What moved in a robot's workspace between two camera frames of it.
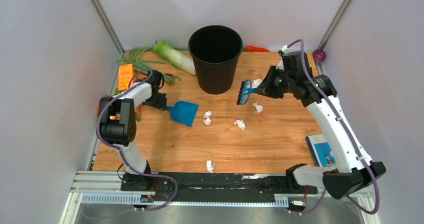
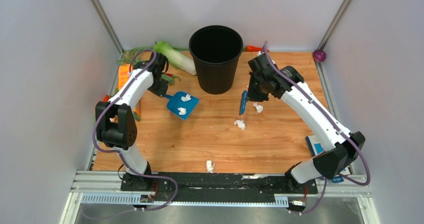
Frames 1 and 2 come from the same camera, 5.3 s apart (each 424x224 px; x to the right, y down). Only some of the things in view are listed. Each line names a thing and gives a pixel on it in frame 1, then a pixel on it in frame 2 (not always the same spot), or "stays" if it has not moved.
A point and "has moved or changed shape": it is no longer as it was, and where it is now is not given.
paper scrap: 259,108 stays
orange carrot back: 251,48 stays
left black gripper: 163,103 to 162,91
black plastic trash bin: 216,49 stays
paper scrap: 255,83 has moved or changed shape
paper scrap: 207,120 to 183,111
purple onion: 319,55 stays
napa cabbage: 163,51 stays
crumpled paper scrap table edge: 210,166 stays
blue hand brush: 245,91 has moved or changed shape
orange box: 125,73 stays
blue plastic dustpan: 183,112 has moved or changed shape
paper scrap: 240,123 stays
